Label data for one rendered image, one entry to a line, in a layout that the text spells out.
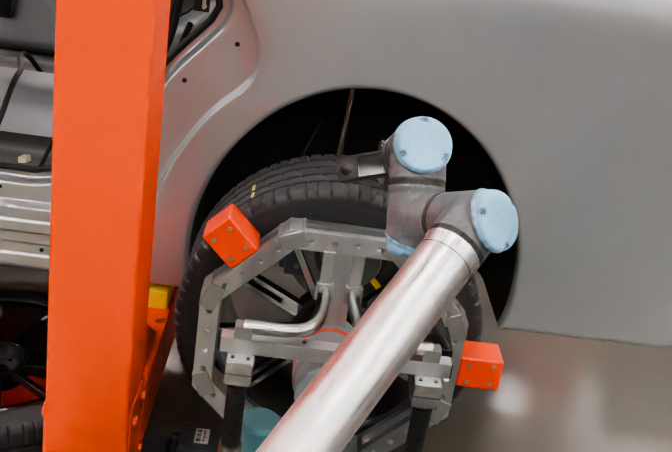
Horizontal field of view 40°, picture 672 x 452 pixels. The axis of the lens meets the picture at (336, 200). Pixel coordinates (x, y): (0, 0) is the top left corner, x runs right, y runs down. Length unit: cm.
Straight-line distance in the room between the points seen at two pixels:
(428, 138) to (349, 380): 43
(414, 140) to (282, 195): 49
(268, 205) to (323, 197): 11
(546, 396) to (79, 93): 242
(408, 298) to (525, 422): 220
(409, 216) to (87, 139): 57
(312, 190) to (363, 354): 69
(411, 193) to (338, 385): 37
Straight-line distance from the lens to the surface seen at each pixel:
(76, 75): 158
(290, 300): 195
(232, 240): 178
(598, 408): 360
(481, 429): 329
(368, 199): 182
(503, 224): 131
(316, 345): 167
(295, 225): 178
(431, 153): 141
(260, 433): 185
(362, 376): 118
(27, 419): 225
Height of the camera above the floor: 185
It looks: 22 degrees down
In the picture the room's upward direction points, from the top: 9 degrees clockwise
